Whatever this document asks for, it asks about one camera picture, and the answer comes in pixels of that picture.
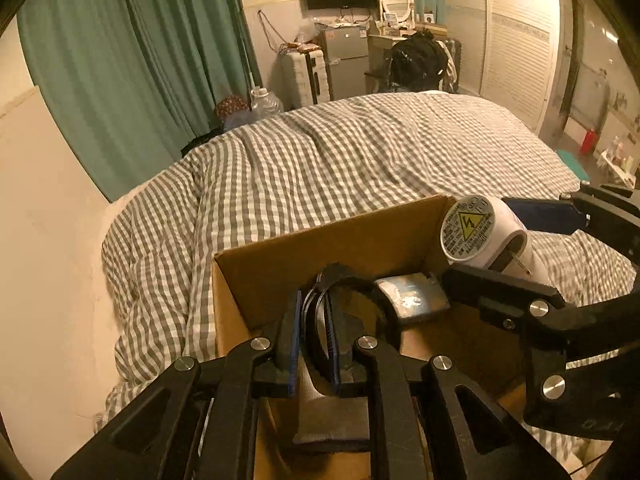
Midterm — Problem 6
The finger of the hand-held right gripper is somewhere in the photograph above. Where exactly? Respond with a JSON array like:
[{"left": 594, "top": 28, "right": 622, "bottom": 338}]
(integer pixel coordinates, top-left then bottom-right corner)
[
  {"left": 501, "top": 182, "right": 640, "bottom": 263},
  {"left": 441, "top": 265, "right": 640, "bottom": 442}
]

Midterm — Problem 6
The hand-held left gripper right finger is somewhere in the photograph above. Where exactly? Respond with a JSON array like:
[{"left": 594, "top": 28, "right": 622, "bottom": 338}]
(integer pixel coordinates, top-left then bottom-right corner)
[{"left": 324, "top": 304, "right": 572, "bottom": 480}]

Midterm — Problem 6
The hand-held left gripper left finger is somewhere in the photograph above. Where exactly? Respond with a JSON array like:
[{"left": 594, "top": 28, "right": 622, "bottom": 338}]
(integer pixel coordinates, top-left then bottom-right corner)
[{"left": 50, "top": 287, "right": 306, "bottom": 480}]

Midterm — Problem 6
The white round plug adapter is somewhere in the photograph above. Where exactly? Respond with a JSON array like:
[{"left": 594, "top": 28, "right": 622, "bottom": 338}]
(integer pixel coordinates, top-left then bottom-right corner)
[{"left": 440, "top": 194, "right": 536, "bottom": 283}]

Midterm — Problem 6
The black hoop strap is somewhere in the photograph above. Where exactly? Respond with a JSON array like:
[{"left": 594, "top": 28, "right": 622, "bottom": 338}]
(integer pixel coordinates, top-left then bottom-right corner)
[{"left": 300, "top": 262, "right": 402, "bottom": 392}]

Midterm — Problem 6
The brown cardboard box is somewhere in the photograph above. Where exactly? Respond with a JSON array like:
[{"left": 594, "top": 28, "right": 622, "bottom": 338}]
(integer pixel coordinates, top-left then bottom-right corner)
[{"left": 211, "top": 194, "right": 532, "bottom": 480}]

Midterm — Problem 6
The teal floor mat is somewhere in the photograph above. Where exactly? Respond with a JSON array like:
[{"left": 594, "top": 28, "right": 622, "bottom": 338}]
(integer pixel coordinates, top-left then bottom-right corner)
[{"left": 556, "top": 148, "right": 592, "bottom": 181}]

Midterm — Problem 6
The grey flat pouch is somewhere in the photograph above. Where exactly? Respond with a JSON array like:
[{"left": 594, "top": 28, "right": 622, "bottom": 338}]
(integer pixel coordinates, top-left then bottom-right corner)
[{"left": 290, "top": 359, "right": 375, "bottom": 457}]

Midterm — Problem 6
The small dark tin box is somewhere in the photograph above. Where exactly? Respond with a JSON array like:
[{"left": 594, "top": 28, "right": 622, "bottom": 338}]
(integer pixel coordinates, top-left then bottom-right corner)
[{"left": 375, "top": 272, "right": 452, "bottom": 330}]

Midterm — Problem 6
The small shelf with bottles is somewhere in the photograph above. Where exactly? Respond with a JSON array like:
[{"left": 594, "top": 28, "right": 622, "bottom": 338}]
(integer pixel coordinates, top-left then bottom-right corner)
[{"left": 597, "top": 135, "right": 640, "bottom": 189}]

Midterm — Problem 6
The white slatted wardrobe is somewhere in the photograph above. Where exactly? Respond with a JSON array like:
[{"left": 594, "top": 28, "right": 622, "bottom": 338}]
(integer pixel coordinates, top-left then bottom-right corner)
[{"left": 440, "top": 0, "right": 559, "bottom": 132}]

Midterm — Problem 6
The dark suitcase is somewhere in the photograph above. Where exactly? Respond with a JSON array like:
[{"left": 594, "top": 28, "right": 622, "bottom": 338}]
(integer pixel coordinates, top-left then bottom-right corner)
[{"left": 439, "top": 38, "right": 463, "bottom": 94}]

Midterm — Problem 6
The grey checked blanket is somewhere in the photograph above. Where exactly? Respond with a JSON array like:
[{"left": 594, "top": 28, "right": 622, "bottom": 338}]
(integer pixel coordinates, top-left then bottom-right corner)
[{"left": 99, "top": 91, "right": 638, "bottom": 466}]

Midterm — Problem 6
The black backpack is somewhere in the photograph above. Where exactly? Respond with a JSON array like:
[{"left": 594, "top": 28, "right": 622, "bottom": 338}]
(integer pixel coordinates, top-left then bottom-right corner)
[{"left": 389, "top": 30, "right": 449, "bottom": 93}]

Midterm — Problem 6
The white dressing table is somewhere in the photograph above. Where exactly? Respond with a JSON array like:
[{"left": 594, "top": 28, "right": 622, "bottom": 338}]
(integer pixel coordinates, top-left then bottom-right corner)
[{"left": 367, "top": 22, "right": 449, "bottom": 77}]

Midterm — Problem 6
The clear water jug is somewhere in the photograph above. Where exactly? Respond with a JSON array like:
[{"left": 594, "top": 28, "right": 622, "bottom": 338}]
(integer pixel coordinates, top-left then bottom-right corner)
[{"left": 248, "top": 86, "right": 285, "bottom": 123}]

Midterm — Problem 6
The brown patterned hat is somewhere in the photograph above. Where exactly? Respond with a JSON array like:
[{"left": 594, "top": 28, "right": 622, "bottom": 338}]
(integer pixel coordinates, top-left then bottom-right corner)
[{"left": 214, "top": 96, "right": 250, "bottom": 121}]

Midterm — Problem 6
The small silver fridge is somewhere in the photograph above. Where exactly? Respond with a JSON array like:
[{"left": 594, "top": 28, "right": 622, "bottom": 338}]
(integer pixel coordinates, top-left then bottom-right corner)
[{"left": 319, "top": 25, "right": 371, "bottom": 102}]

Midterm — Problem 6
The white ribbed suitcase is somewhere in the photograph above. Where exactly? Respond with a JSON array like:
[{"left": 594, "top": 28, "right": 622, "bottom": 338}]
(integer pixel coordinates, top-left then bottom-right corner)
[{"left": 280, "top": 50, "right": 332, "bottom": 110}]

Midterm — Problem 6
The wide green curtain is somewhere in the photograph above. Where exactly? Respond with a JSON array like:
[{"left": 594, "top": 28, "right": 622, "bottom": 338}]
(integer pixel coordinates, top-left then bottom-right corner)
[{"left": 17, "top": 0, "right": 264, "bottom": 204}]

